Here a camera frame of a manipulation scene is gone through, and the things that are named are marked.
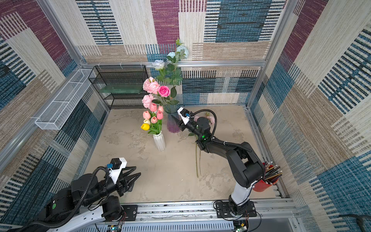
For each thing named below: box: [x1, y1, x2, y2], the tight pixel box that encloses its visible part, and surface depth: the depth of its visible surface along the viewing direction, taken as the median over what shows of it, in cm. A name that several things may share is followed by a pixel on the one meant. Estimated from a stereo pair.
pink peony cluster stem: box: [141, 76, 162, 109], surface depth 75 cm
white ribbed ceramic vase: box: [152, 130, 166, 152], surface depth 87 cm
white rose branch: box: [151, 37, 189, 88], surface depth 86 cm
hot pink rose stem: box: [152, 85, 180, 106], surface depth 67 cm
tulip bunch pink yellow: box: [140, 102, 164, 135], surface depth 75 cm
